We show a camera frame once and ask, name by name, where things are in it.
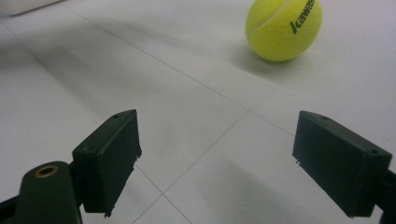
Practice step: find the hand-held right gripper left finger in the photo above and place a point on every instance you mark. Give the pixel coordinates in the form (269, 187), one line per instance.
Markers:
(106, 161)

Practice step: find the yellow tennis ball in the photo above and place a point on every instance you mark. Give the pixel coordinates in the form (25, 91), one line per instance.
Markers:
(280, 31)

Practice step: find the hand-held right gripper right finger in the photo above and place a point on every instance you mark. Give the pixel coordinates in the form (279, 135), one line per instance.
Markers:
(339, 161)

